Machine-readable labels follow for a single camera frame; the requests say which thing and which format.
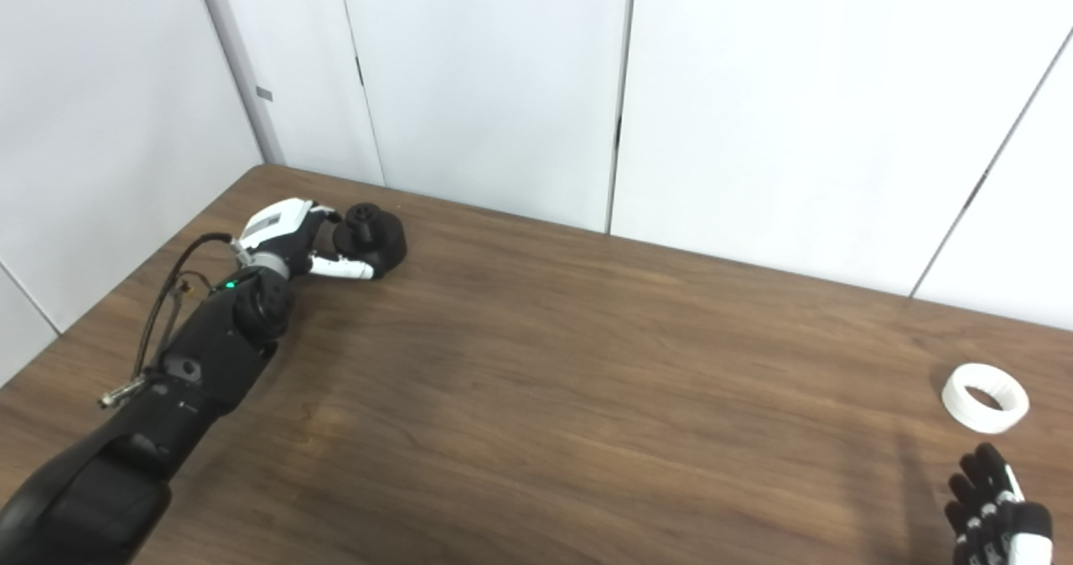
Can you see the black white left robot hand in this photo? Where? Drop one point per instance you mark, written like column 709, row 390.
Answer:
column 272, row 221

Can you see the round black stepped part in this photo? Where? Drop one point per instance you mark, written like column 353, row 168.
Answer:
column 381, row 242

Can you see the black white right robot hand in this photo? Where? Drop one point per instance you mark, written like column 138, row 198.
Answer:
column 997, row 531

